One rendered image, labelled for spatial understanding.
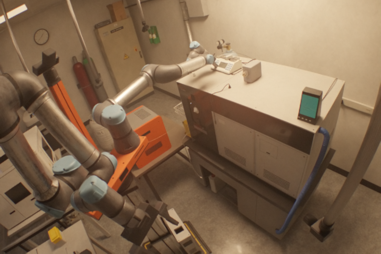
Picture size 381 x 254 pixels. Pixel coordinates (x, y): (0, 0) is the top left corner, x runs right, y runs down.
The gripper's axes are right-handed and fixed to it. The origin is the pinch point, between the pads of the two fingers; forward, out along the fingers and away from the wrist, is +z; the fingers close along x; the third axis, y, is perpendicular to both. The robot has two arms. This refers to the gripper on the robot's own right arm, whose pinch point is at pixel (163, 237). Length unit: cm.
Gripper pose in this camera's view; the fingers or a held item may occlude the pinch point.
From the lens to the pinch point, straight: 72.3
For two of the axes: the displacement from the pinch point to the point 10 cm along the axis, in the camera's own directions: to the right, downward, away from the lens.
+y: -7.0, 2.1, 6.9
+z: 5.9, 7.2, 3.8
